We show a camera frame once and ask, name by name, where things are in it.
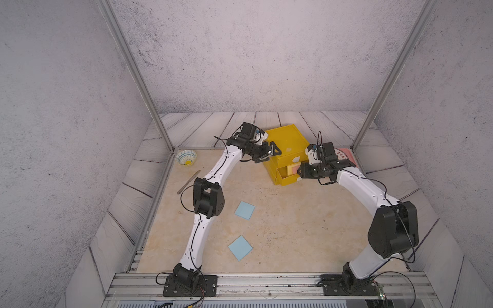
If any yellow plastic drawer cabinet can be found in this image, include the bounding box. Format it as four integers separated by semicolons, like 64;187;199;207
263;124;309;183

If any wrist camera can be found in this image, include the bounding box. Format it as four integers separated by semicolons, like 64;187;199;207
239;122;268;145
305;142;339;165

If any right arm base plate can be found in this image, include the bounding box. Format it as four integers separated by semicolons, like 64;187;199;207
317;273;380;297

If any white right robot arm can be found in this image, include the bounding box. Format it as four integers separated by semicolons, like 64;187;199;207
297;159;419;281

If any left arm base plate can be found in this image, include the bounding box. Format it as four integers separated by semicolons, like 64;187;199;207
163;274;218;298

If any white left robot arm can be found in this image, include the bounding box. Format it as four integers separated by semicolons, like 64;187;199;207
173;131;282;290

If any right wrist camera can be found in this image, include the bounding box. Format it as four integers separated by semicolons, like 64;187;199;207
305;142;339;165

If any blue patterned small bowl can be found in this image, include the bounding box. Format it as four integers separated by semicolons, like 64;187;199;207
175;150;198;166

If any right aluminium frame post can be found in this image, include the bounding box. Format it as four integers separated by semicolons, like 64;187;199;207
350;0;439;153

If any pink plastic tray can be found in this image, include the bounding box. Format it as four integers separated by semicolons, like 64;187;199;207
335;148;358;168

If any aluminium frame post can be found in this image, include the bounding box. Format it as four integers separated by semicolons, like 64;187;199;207
96;0;175;152
350;0;439;153

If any front aluminium rail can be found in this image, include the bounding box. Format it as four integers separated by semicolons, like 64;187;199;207
103;271;442;307

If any yellow drawer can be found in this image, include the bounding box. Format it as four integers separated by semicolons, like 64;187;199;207
274;162;302;186

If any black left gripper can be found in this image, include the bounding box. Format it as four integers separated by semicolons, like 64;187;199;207
246;141;281;163

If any left aluminium frame post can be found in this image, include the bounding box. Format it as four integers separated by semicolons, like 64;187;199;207
96;0;175;152

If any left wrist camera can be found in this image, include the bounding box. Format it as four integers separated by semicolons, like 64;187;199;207
239;122;268;145

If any blue sticky note pad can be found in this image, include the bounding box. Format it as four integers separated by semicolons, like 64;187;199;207
235;201;255;220
228;236;253;261

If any thin wooden stick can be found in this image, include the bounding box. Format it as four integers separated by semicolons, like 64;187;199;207
177;169;201;195

